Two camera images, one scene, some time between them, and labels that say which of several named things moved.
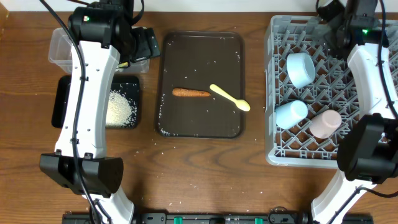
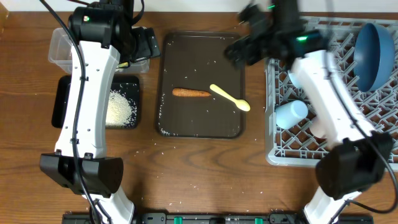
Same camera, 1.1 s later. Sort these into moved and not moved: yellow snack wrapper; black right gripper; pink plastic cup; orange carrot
Moved: black right gripper
Not moved: orange carrot; yellow snack wrapper; pink plastic cup
